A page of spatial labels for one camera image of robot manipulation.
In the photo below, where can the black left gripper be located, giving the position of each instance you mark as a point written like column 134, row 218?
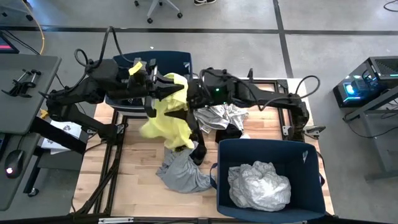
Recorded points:
column 150, row 85

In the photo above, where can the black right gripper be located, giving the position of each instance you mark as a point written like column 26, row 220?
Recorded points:
column 192, row 121

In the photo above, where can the heather grey sweatshirt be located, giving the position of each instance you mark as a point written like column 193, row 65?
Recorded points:
column 183, row 174

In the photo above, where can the yellow garment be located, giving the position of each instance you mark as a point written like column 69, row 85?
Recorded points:
column 168, row 124

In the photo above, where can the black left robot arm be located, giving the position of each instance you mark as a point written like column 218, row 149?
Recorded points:
column 77, row 90

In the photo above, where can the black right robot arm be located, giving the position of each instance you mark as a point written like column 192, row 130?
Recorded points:
column 264, row 95

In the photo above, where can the striped basket with printed label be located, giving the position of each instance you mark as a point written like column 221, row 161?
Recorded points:
column 174, row 62

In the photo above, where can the dark navy garment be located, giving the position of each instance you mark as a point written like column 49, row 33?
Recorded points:
column 228, row 132

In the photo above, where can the yellow tape tag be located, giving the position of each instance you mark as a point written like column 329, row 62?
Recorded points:
column 136, row 68

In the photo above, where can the light grey patterned garment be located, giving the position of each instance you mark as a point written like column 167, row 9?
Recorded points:
column 217, row 116

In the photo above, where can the white patterned garment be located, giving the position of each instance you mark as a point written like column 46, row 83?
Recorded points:
column 258, row 186

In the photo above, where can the office chair base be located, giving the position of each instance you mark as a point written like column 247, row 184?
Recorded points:
column 152, row 11

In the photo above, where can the navy white striped fabric basket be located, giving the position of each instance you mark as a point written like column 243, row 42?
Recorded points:
column 280, row 149

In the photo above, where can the person's shoe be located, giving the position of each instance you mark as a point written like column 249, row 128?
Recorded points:
column 203, row 2

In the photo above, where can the white printed paper sheet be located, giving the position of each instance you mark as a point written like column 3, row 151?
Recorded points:
column 66, row 127

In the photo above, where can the grey table clamp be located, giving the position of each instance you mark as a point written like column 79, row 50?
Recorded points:
column 314, row 130

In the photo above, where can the black clamp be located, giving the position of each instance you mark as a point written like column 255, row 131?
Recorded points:
column 17, row 90
column 29, row 77

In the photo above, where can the monitor screen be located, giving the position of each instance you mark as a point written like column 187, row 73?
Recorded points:
column 6, row 46

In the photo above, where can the black computer mouse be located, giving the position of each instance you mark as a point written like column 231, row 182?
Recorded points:
column 14, row 163

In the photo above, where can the glowing computer tower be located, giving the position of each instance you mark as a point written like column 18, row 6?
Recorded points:
column 357, row 87

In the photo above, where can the grey side desk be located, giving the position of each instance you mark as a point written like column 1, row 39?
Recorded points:
column 385, row 149

